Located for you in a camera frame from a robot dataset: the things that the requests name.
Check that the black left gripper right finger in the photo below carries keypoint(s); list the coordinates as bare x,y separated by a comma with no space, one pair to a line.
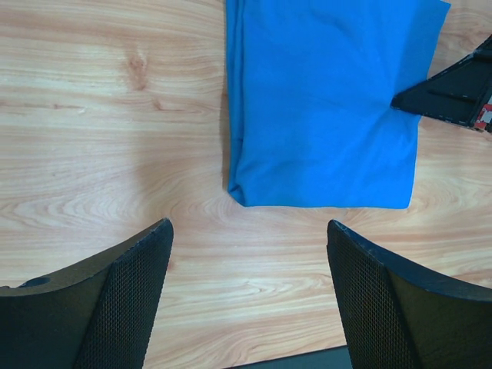
396,313

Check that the blue t shirt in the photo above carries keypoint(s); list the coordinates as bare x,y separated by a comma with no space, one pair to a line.
310,85

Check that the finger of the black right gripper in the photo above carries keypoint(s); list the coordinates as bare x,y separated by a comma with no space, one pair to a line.
459,95

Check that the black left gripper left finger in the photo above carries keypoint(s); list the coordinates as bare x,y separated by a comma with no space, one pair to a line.
96,313

